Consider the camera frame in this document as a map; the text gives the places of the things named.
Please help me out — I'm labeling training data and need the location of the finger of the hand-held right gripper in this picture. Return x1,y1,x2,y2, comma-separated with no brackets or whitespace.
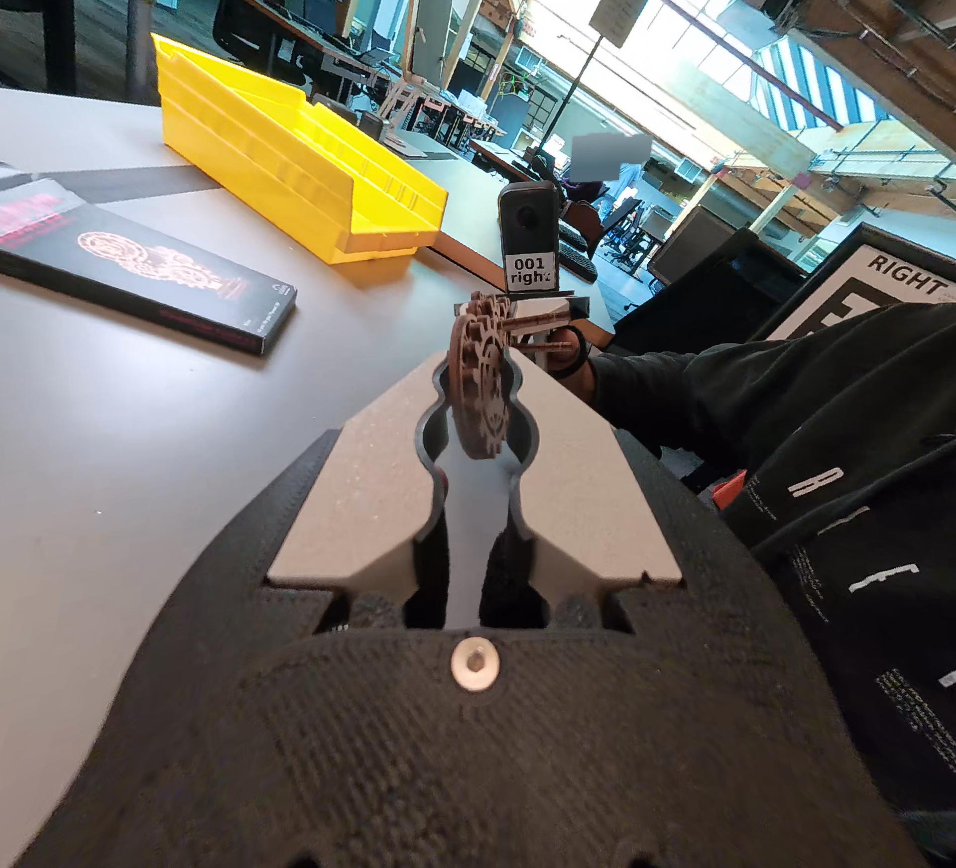
514,332,560,372

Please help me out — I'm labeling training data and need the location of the sign board on pole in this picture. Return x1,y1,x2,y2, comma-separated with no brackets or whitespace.
549,0,657,152

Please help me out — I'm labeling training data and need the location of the dark computer monitor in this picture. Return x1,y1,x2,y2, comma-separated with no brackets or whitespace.
612,205,811,355

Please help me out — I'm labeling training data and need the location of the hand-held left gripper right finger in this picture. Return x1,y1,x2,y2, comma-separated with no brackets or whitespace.
504,345,685,626

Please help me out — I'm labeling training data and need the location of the person's right hand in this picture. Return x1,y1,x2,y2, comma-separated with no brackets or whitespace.
553,356,600,404

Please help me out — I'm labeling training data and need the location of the black framed marker board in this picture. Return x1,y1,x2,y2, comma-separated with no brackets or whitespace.
762,222,956,345

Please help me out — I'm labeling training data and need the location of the person's black hoodie torso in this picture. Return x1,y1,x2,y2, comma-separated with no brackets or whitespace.
717,390,956,868

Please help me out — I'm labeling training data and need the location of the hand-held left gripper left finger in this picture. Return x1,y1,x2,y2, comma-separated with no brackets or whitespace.
265,349,453,615

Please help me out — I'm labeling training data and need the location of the yellow plastic bin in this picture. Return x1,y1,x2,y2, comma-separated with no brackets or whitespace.
151,32,449,266

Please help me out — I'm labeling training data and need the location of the wooden gear assembly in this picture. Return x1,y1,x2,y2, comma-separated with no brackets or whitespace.
448,292,572,462

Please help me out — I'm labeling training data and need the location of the black puzzle box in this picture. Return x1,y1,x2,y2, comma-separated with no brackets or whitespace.
0,177,298,355

